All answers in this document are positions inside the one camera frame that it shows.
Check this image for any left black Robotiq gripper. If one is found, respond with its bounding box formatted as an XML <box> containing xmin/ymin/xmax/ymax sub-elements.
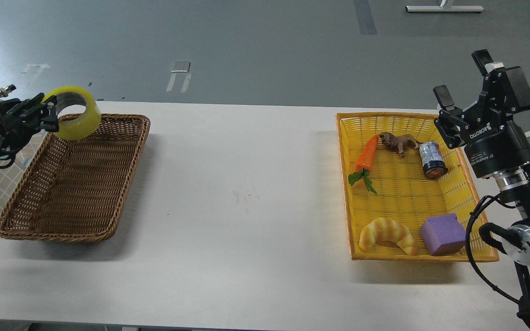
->
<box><xmin>0</xmin><ymin>93</ymin><xmax>59</xmax><ymax>145</ymax></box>

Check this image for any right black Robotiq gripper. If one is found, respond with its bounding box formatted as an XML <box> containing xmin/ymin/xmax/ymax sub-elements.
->
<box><xmin>433</xmin><ymin>50</ymin><xmax>530</xmax><ymax>178</ymax></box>

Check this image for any yellow tape roll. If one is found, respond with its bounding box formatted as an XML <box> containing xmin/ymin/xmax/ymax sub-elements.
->
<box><xmin>44</xmin><ymin>86</ymin><xmax>101</xmax><ymax>141</ymax></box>

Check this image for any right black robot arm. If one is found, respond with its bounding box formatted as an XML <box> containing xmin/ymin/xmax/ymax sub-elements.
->
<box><xmin>433</xmin><ymin>50</ymin><xmax>530</xmax><ymax>329</ymax></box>

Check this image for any small blue white can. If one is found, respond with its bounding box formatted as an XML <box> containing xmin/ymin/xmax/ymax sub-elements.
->
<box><xmin>419</xmin><ymin>141</ymin><xmax>449</xmax><ymax>179</ymax></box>

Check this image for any brown toy animal figure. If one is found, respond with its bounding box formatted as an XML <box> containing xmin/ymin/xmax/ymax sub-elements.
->
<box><xmin>378</xmin><ymin>132</ymin><xmax>422</xmax><ymax>159</ymax></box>

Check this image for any brown wicker basket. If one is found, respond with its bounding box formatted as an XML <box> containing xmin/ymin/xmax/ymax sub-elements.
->
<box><xmin>0</xmin><ymin>114</ymin><xmax>151</xmax><ymax>243</ymax></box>

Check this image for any yellow plastic basket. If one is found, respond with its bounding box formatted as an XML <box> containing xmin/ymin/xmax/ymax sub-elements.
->
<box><xmin>336</xmin><ymin>110</ymin><xmax>479</xmax><ymax>263</ymax></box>

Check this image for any white metal stand base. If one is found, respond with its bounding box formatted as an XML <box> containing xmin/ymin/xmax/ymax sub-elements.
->
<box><xmin>404</xmin><ymin>0</ymin><xmax>484</xmax><ymax>13</ymax></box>

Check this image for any orange toy carrot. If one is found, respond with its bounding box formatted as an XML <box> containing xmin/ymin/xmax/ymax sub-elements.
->
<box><xmin>347</xmin><ymin>134</ymin><xmax>379</xmax><ymax>195</ymax></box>

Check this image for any purple foam cube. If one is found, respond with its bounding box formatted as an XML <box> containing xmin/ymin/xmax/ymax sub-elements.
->
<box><xmin>419</xmin><ymin>213</ymin><xmax>466</xmax><ymax>256</ymax></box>

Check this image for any toy croissant bread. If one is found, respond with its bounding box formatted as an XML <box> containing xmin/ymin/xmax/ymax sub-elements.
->
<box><xmin>358</xmin><ymin>217</ymin><xmax>419</xmax><ymax>256</ymax></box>

